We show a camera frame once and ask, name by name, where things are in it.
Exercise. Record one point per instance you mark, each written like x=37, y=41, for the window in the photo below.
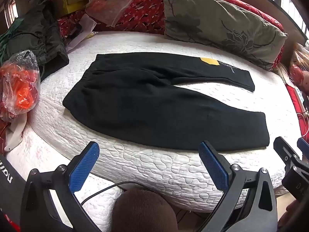
x=289, y=7

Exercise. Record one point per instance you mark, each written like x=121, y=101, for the red floral blanket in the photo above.
x=144, y=12

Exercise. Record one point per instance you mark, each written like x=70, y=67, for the clear bag with orange cloth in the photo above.
x=108, y=7
x=19, y=82

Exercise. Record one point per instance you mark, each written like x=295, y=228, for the black pants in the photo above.
x=144, y=101

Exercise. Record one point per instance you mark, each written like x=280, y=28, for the white paper sheet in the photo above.
x=84, y=26

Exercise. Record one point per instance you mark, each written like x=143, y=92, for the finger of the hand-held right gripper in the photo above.
x=286, y=153
x=303, y=145

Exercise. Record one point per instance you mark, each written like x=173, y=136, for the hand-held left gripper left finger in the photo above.
x=84, y=168

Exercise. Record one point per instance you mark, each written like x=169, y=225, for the grey floral pillow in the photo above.
x=217, y=21

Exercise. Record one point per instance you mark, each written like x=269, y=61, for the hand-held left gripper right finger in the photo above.
x=213, y=168

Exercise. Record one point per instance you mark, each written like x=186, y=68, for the yellow cardboard box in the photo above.
x=70, y=2

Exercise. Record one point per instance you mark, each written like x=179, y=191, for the person's right hand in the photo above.
x=291, y=211

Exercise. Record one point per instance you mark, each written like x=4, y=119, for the dark green jacket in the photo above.
x=36, y=36

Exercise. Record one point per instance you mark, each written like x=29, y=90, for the white quilted bed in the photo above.
x=169, y=171

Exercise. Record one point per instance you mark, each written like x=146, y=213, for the person's brown-clad knee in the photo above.
x=144, y=212

